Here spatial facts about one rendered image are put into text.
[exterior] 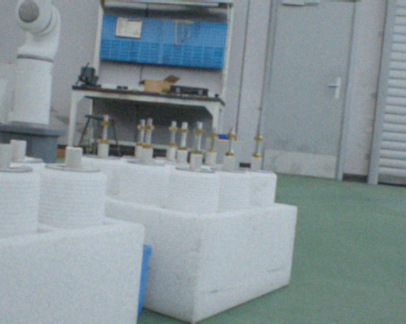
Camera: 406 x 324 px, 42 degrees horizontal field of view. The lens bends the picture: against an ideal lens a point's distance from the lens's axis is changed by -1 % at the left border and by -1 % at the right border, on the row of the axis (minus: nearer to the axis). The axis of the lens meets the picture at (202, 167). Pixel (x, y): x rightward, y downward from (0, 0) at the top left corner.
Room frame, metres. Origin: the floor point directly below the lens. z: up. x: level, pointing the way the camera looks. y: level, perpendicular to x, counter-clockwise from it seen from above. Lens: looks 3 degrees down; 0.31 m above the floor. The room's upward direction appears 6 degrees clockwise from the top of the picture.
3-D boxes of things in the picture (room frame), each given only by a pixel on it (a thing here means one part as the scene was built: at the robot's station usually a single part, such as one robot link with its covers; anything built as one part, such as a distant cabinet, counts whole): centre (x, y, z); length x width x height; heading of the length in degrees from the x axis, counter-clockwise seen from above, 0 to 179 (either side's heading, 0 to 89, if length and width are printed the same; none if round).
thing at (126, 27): (6.26, 1.01, 1.54); 0.32 x 0.02 x 0.25; 83
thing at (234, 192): (1.07, -0.05, 0.16); 0.10 x 0.10 x 0.18
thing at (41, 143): (1.38, 0.46, 0.15); 0.15 x 0.15 x 0.30; 83
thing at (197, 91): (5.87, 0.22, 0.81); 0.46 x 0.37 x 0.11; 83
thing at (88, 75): (5.67, 1.30, 0.87); 0.41 x 0.17 x 0.25; 173
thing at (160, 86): (6.01, 0.57, 0.87); 0.40 x 0.30 x 0.23; 69
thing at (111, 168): (1.10, 0.21, 0.16); 0.10 x 0.10 x 0.18
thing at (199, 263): (1.14, 0.05, 0.09); 0.39 x 0.39 x 0.18; 57
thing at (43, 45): (1.38, 0.46, 0.54); 0.09 x 0.09 x 0.17; 82
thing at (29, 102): (1.38, 0.46, 0.39); 0.09 x 0.09 x 0.17; 83
